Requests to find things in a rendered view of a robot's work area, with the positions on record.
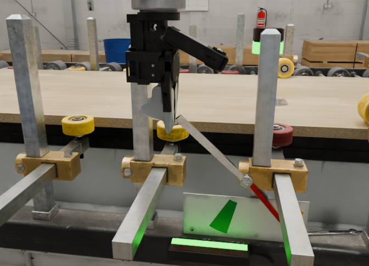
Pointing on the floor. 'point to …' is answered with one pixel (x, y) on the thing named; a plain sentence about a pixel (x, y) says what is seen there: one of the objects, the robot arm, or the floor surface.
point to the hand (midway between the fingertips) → (172, 126)
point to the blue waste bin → (116, 49)
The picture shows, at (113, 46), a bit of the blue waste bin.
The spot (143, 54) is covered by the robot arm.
